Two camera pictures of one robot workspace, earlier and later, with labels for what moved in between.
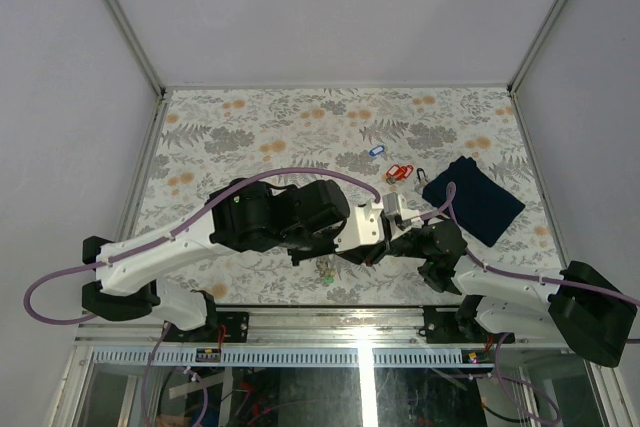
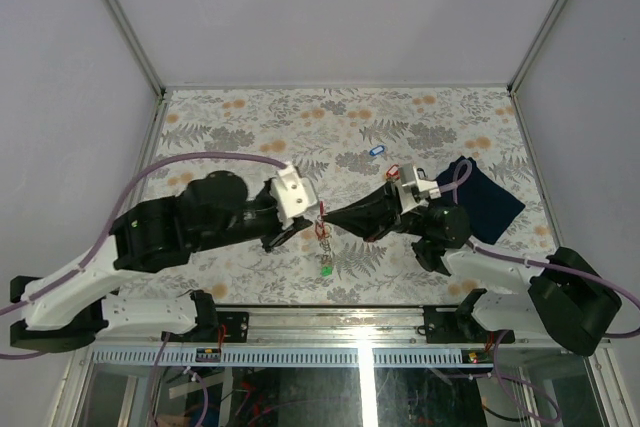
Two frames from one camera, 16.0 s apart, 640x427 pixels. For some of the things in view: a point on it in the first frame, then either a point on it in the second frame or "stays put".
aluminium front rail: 311,327 stays put
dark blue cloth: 478,201 stays put
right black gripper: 371,254 to 373,216
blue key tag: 376,150 stays put
